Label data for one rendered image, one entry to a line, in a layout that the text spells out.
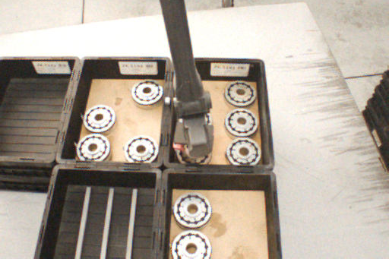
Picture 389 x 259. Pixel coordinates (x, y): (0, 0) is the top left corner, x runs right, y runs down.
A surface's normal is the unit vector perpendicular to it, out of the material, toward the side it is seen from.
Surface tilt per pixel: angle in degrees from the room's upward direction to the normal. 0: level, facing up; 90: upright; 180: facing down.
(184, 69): 81
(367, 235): 0
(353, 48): 0
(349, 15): 0
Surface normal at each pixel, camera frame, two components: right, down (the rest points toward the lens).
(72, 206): 0.00, -0.58
